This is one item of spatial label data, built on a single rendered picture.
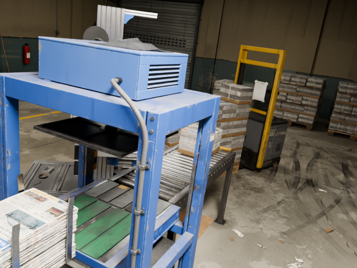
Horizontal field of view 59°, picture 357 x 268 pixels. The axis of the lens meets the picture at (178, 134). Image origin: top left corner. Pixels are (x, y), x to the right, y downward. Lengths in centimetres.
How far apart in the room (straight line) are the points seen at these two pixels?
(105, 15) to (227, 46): 786
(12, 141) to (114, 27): 172
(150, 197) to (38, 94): 70
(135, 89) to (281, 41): 918
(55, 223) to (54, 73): 70
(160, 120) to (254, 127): 402
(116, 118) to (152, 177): 28
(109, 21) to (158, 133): 214
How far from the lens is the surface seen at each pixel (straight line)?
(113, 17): 322
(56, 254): 155
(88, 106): 138
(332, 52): 1022
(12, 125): 184
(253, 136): 518
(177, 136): 375
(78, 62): 155
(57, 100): 151
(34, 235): 139
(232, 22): 1080
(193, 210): 196
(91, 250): 169
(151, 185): 128
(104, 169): 353
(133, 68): 136
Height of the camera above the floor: 182
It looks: 17 degrees down
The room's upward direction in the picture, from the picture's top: 7 degrees clockwise
